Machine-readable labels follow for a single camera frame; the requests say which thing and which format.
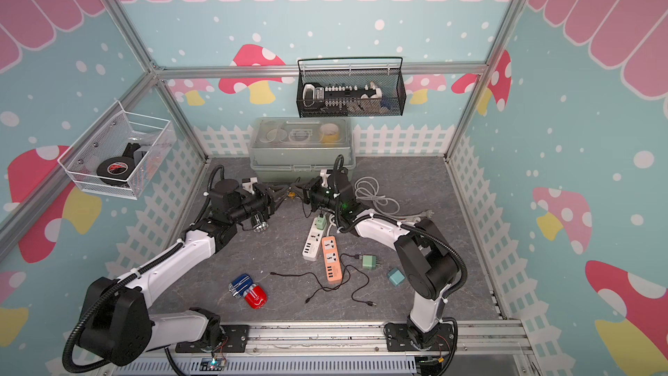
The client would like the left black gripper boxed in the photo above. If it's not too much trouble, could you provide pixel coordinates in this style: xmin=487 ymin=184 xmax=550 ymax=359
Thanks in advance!
xmin=230 ymin=182 xmax=289 ymax=224

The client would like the black silver electric shaver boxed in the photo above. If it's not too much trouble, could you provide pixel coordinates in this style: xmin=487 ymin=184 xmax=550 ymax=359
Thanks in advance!
xmin=250 ymin=214 xmax=269 ymax=233

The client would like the black shaver charging cable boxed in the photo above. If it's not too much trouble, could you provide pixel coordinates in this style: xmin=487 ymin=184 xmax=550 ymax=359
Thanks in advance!
xmin=276 ymin=182 xmax=317 ymax=220

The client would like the white power strip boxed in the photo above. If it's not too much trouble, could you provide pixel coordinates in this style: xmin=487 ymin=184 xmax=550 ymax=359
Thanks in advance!
xmin=302 ymin=220 xmax=326 ymax=261

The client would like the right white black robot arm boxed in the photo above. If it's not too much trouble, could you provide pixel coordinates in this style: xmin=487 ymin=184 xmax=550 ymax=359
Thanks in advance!
xmin=297 ymin=155 xmax=468 ymax=350

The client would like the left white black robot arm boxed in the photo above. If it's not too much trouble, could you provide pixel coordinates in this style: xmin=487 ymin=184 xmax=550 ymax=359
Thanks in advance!
xmin=62 ymin=165 xmax=290 ymax=374

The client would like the red blue electric shaver case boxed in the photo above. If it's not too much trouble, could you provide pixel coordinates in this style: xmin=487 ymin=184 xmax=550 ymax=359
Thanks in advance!
xmin=229 ymin=273 xmax=268 ymax=309

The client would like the translucent green storage box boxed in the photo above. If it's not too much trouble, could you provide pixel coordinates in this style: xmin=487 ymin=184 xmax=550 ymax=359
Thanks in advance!
xmin=249 ymin=118 xmax=356 ymax=184

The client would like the yellow tape roll in box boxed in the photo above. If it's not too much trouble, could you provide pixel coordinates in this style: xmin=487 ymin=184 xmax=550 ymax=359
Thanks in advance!
xmin=320 ymin=123 xmax=340 ymax=146

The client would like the orange power strip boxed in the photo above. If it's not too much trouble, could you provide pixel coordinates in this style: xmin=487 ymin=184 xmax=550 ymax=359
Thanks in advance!
xmin=321 ymin=237 xmax=343 ymax=285

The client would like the green charger adapter with prongs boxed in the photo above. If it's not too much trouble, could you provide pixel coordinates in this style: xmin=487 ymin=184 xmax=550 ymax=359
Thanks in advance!
xmin=361 ymin=254 xmax=380 ymax=270

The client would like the black power strip in basket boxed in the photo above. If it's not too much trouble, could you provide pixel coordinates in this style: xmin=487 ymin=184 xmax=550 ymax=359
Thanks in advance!
xmin=297 ymin=84 xmax=383 ymax=109

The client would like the teal cube adapter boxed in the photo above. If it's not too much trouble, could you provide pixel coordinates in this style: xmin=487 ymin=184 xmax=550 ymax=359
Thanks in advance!
xmin=387 ymin=268 xmax=405 ymax=287

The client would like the black electrical tape roll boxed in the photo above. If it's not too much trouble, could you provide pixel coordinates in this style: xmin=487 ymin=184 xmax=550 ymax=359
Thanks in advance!
xmin=96 ymin=156 xmax=136 ymax=187

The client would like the white coiled power cord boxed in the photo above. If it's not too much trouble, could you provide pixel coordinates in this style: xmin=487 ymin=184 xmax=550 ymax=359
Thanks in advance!
xmin=353 ymin=176 xmax=434 ymax=220

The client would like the long black usb cable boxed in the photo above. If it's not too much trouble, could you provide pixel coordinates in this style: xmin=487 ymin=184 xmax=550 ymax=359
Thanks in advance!
xmin=269 ymin=251 xmax=377 ymax=307

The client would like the black wire mesh wall basket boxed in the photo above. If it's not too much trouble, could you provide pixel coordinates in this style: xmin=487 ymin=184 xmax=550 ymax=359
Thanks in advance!
xmin=296 ymin=57 xmax=406 ymax=118

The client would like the white wire wall basket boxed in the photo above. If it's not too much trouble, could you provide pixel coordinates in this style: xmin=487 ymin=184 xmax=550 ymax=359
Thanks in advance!
xmin=58 ymin=102 xmax=177 ymax=200

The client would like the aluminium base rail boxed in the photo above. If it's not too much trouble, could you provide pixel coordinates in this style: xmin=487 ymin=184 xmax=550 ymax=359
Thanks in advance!
xmin=98 ymin=320 xmax=528 ymax=376

